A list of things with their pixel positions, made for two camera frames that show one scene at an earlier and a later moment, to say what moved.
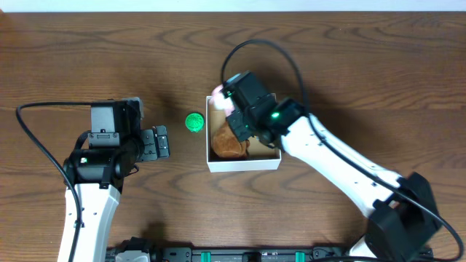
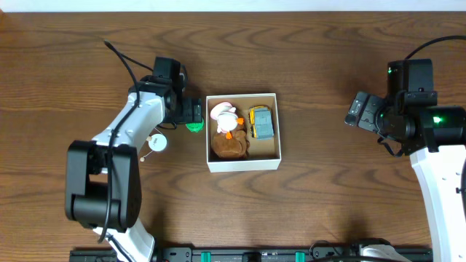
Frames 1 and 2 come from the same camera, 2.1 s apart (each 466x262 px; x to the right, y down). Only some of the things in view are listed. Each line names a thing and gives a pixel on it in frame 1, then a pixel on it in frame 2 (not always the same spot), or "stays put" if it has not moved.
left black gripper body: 148,144 → 194,113
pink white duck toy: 220,102 → 226,115
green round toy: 194,122 stays put
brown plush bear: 226,145 stays put
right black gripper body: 245,124 → 374,116
